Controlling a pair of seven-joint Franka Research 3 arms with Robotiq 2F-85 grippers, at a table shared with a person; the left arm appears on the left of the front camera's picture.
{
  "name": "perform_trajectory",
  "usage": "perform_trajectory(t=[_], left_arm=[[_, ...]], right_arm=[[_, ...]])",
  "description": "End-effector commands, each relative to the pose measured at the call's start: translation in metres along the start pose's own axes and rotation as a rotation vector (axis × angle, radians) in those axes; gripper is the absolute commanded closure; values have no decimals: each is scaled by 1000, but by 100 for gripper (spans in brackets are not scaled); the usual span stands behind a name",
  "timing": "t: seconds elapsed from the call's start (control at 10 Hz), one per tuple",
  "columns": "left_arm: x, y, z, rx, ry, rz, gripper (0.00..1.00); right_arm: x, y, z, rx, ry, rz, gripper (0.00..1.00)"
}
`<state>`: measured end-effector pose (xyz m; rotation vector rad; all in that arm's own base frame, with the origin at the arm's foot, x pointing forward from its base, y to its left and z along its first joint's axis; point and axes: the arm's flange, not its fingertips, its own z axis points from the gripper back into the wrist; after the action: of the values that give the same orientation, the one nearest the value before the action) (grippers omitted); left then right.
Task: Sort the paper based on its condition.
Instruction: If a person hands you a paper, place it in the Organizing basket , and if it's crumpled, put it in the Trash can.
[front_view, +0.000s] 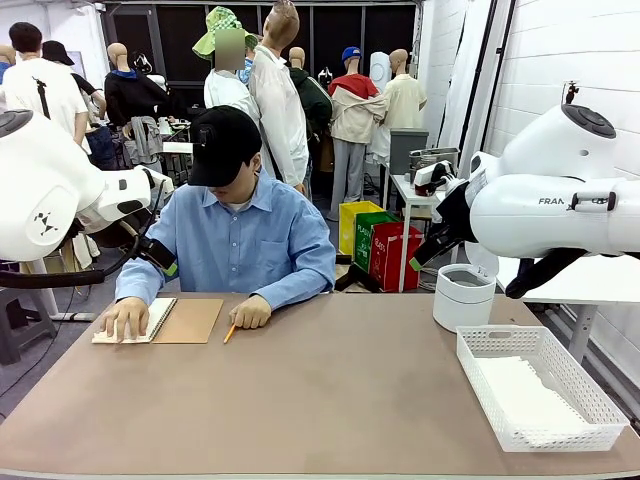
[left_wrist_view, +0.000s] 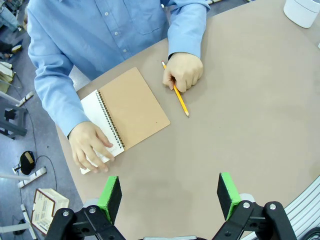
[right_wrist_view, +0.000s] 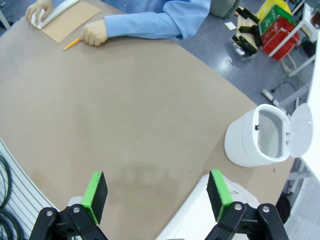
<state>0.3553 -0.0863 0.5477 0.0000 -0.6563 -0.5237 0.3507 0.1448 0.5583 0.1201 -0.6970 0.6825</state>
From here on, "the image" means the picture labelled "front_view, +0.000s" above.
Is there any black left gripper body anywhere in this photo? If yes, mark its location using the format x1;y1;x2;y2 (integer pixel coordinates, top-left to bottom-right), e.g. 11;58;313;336
74;207;154;252

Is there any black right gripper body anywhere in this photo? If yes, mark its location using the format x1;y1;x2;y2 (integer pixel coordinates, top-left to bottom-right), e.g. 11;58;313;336
433;180;474;242

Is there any spiral notebook brown cover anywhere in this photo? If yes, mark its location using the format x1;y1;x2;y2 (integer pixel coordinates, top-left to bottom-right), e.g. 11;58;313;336
91;296;225;346

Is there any person's left forearm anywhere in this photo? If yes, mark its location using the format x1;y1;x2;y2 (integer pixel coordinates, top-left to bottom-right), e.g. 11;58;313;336
252;258;337;312

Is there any person's right forearm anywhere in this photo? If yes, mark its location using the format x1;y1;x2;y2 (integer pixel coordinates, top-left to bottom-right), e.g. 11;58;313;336
114;258;167;304

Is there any person's right hand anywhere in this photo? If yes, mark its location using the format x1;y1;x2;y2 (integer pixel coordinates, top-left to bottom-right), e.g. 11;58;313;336
99;295;152;344

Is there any person's left hand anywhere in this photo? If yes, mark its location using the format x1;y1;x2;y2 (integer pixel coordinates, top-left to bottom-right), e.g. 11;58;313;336
229;294;273;331

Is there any beige hanging cloth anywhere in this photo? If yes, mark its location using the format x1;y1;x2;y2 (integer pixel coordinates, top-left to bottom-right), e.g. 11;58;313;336
60;230;103;272

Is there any red recycling bin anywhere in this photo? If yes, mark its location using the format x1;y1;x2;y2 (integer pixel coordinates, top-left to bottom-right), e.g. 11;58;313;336
369;221;425;294

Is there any small white table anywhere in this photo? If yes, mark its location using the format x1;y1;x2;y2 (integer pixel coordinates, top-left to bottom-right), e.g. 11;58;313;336
389;172;447;262

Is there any white round trash bin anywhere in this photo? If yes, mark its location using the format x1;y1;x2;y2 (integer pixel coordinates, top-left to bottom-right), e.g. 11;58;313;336
431;239;500;334

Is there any metal food container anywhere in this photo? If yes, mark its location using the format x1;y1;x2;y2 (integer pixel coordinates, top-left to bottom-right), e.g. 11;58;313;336
409;146;461;174

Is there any green recycling bin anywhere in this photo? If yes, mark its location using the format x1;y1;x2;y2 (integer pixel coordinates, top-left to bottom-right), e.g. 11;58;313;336
353;210;402;274

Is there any grey storage box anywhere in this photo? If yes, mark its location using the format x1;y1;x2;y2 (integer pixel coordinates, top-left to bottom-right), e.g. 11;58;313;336
389;128;431;176

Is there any black floor stand base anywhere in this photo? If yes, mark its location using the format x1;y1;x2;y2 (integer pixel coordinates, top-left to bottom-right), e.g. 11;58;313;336
332;253;382;294

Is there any yellow recycling bin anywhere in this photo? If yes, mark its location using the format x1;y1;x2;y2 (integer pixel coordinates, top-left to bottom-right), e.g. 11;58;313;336
338;200;386;257

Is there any blue jeans half mannequin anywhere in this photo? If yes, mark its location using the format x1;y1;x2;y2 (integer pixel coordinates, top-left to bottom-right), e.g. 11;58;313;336
83;124;119;172

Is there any person in blue shirt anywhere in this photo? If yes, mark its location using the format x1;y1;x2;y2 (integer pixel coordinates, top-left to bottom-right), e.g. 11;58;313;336
114;104;337;311

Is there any white desk with feet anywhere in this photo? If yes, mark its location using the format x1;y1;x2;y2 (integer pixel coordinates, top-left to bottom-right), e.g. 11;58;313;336
19;258;97;323

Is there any mannequin cream shirt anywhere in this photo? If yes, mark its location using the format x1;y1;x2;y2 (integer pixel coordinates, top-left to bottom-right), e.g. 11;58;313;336
367;48;429;162

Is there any dark plastic step stool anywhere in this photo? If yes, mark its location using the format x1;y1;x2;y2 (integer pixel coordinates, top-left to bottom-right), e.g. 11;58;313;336
0;286;59;367

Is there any black baseball cap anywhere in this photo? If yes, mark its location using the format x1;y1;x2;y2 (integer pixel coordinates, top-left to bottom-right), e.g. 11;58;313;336
187;104;264;189

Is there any mannequin black jacket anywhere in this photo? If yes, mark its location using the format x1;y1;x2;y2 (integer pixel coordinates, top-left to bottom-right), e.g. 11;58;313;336
103;42;175;174

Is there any mannequin red jacket blue cap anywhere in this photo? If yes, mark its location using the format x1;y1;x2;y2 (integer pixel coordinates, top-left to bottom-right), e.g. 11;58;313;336
326;45;389;223

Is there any large white side table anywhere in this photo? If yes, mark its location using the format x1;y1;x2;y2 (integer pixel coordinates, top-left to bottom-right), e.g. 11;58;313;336
494;252;640;365

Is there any white tower fan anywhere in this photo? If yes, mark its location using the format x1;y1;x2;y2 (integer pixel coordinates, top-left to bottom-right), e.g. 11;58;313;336
369;50;394;94

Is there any man in white T-shirt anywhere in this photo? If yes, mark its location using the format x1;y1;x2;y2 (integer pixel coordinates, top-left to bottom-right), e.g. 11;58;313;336
1;21;91;157

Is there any mannequin in white coat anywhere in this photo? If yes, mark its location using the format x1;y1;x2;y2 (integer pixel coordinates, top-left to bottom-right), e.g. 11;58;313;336
203;29;262;126

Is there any mannequin dark green hoodie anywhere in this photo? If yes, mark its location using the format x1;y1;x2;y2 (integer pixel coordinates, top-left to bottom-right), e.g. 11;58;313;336
288;46;334;147

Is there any white paper stack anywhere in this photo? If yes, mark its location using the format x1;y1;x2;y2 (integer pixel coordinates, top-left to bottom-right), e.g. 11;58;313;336
474;355;592;437

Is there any tall mannequin white shirt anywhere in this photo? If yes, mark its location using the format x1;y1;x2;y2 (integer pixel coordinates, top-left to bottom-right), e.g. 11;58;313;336
247;0;312;199

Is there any mannequin black bucket hat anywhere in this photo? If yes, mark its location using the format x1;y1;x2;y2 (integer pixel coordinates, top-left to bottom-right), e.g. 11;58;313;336
41;39;109;151

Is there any mannequin blue white jacket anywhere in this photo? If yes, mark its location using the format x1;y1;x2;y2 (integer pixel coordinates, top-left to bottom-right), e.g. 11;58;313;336
0;44;17;85

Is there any white perforated plastic basket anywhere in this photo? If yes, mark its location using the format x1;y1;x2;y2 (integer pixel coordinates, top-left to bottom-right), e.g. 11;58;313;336
455;324;631;454

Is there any green checked bucket hat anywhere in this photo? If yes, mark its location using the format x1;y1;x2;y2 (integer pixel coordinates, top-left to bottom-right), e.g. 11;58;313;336
191;5;260;62

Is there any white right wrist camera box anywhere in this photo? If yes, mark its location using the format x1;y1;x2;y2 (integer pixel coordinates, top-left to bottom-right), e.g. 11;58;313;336
413;160;457;197

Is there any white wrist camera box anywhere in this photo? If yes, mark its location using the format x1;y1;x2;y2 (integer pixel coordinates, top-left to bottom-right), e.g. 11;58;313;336
143;167;177;201
413;160;457;197

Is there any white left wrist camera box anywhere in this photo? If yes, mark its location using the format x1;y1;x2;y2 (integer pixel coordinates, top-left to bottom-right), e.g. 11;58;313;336
143;167;177;201

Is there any black left arm cable bundle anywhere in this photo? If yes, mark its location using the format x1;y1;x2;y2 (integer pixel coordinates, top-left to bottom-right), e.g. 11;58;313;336
0;179;169;290

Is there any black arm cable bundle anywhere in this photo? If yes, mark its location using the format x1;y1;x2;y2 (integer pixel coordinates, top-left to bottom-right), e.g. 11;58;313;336
504;247;640;300
0;179;169;290

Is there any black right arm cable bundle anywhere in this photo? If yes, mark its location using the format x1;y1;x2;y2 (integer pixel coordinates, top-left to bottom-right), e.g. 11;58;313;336
504;247;640;300

